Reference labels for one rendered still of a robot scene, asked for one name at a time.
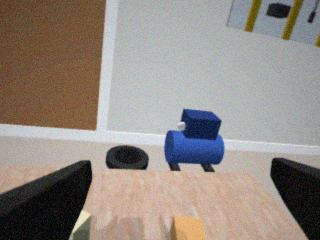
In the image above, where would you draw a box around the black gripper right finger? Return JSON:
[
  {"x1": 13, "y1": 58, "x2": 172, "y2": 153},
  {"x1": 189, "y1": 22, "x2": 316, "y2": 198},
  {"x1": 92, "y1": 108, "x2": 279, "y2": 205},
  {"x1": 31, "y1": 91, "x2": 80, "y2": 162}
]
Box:
[{"x1": 270, "y1": 158, "x2": 320, "y2": 240}]

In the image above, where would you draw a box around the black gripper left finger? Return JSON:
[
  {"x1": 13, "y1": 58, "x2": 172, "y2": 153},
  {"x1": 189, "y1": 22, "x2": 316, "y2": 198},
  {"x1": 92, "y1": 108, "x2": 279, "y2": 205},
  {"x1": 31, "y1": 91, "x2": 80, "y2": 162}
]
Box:
[{"x1": 0, "y1": 160, "x2": 92, "y2": 240}]

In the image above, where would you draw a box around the orange rectangular block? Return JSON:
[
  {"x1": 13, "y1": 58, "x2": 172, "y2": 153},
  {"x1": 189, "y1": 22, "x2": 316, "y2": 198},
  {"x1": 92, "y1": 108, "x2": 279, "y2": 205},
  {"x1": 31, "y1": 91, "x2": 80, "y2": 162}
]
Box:
[{"x1": 170, "y1": 216, "x2": 207, "y2": 240}]

